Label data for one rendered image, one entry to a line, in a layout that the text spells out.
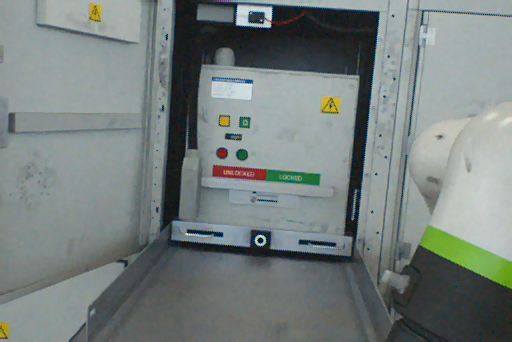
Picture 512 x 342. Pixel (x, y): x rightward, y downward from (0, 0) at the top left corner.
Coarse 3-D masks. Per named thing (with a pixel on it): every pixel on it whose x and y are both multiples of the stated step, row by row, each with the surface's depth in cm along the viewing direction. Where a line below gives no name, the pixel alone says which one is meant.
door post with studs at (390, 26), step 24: (384, 24) 160; (384, 48) 161; (384, 72) 162; (384, 96) 163; (384, 120) 163; (384, 144) 164; (384, 168) 165; (384, 192) 166; (360, 216) 168; (360, 240) 167
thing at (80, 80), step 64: (0, 0) 116; (64, 0) 128; (128, 0) 149; (0, 64) 117; (64, 64) 134; (128, 64) 157; (0, 128) 116; (64, 128) 134; (128, 128) 158; (0, 192) 122; (64, 192) 140; (128, 192) 165; (0, 256) 124; (64, 256) 143
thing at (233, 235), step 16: (176, 224) 174; (192, 224) 174; (208, 224) 174; (224, 224) 174; (192, 240) 175; (208, 240) 174; (224, 240) 174; (240, 240) 174; (272, 240) 173; (288, 240) 173; (304, 240) 173; (320, 240) 172; (352, 240) 172
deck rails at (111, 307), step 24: (144, 264) 145; (360, 264) 154; (120, 288) 125; (144, 288) 135; (360, 288) 148; (96, 312) 109; (120, 312) 120; (360, 312) 131; (384, 312) 115; (96, 336) 108; (384, 336) 113
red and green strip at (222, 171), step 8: (216, 168) 173; (224, 168) 172; (232, 168) 172; (240, 168) 172; (248, 168) 172; (256, 168) 172; (216, 176) 173; (224, 176) 173; (232, 176) 173; (240, 176) 172; (248, 176) 172; (256, 176) 172; (264, 176) 172; (272, 176) 172; (280, 176) 172; (288, 176) 171; (296, 176) 171; (304, 176) 171; (312, 176) 171; (320, 176) 171; (312, 184) 171
